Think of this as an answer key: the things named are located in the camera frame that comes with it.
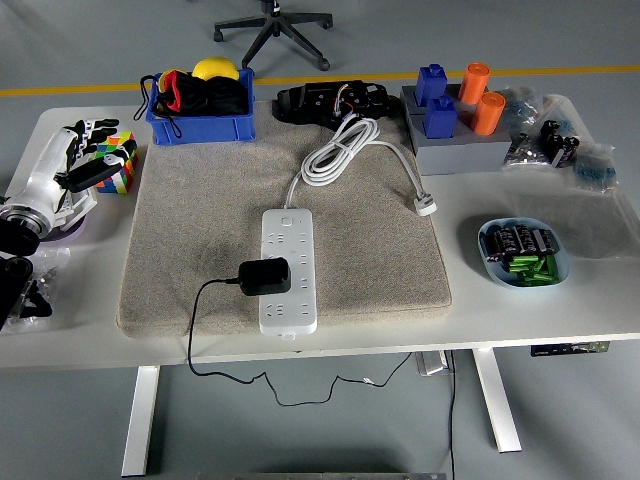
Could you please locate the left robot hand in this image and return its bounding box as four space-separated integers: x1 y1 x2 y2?
7 118 140 225

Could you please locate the black plug with cord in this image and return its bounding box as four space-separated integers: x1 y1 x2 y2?
187 257 414 407

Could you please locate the white power strip with cord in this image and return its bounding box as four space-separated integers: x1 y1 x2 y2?
258 117 439 342

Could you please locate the purple dish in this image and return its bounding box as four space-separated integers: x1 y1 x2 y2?
43 214 90 245

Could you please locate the multicoloured puzzle cube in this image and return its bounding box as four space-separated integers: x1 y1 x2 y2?
94 130 140 195

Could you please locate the clear bag of small hardware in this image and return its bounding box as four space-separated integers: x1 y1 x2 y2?
19 247 71 334

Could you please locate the blue plastic bin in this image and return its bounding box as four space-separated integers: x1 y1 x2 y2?
144 68 257 147

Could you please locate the grey-brown mat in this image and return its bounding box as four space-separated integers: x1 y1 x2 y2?
115 97 454 341

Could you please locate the yellow ball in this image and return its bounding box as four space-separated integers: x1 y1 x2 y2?
192 57 240 81

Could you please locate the white table leg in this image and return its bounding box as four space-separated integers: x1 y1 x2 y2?
121 365 161 479
472 348 524 455

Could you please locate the black office chair base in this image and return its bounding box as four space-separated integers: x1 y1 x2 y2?
213 0 334 72

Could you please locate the black electronic device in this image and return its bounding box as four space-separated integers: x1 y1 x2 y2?
276 79 392 132

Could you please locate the blue peg block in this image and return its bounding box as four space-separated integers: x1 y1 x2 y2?
415 63 449 108
422 94 459 140

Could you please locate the grey block base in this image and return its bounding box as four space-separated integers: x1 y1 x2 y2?
399 83 514 177

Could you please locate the metal plate under table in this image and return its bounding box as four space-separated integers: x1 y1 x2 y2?
415 351 450 376

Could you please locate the orange cylinder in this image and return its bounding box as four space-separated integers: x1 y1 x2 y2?
469 91 507 137
457 61 491 106

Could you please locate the pile of black capacitors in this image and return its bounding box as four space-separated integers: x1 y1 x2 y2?
480 223 559 264

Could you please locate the clear bag of metal screws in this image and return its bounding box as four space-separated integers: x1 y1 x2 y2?
502 132 549 171

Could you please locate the clear bag of blue resistors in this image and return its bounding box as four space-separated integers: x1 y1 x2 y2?
499 85 546 132

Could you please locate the pile of green batteries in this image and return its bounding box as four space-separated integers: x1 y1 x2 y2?
507 253 559 287

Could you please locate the clear bag of black capacitors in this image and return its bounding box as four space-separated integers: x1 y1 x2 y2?
538 118 582 170

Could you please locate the light blue dish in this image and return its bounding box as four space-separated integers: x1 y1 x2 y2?
477 216 572 290

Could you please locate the clear bag of blue parts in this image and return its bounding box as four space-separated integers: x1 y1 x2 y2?
572 143 619 195

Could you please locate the black table control box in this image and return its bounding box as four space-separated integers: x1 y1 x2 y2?
530 341 612 358

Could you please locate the large clear plastic bag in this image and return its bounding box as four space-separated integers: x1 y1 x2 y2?
499 93 640 260

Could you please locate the black red yellow drawstring bag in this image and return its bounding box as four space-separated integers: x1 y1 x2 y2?
133 69 251 139

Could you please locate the black hanging cable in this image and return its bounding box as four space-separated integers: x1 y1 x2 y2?
447 349 459 480

